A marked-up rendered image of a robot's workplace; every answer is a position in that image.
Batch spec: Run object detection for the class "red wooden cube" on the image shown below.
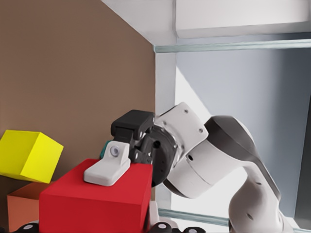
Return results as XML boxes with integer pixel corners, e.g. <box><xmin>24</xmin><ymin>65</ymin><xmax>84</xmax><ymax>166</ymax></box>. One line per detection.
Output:
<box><xmin>38</xmin><ymin>158</ymin><xmax>153</xmax><ymax>233</ymax></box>

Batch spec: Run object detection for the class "orange wooden cube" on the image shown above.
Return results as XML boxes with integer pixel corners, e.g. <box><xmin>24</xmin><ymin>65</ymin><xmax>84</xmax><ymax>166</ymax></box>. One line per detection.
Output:
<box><xmin>6</xmin><ymin>181</ymin><xmax>57</xmax><ymax>233</ymax></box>

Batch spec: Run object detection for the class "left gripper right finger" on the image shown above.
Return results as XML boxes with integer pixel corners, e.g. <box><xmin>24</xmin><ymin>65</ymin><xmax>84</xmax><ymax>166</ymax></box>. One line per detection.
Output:
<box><xmin>147</xmin><ymin>201</ymin><xmax>180</xmax><ymax>233</ymax></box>

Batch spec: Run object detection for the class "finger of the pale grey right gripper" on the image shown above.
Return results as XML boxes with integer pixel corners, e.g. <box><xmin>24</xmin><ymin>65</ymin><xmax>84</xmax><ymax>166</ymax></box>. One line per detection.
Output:
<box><xmin>83</xmin><ymin>140</ymin><xmax>132</xmax><ymax>187</ymax></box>

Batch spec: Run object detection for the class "silver frame post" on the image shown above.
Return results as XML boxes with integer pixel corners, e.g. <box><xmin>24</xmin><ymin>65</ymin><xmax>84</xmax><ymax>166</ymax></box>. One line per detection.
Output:
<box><xmin>157</xmin><ymin>207</ymin><xmax>230</xmax><ymax>226</ymax></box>
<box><xmin>154</xmin><ymin>38</ymin><xmax>311</xmax><ymax>53</ymax></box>

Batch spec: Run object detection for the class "yellow wooden cube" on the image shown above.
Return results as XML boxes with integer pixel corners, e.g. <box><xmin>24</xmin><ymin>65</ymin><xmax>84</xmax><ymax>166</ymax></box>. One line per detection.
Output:
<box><xmin>0</xmin><ymin>130</ymin><xmax>65</xmax><ymax>184</ymax></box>

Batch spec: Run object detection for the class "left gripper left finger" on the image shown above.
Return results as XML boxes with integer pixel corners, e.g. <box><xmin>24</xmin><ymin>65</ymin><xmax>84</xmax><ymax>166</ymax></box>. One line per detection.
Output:
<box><xmin>14</xmin><ymin>219</ymin><xmax>41</xmax><ymax>233</ymax></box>

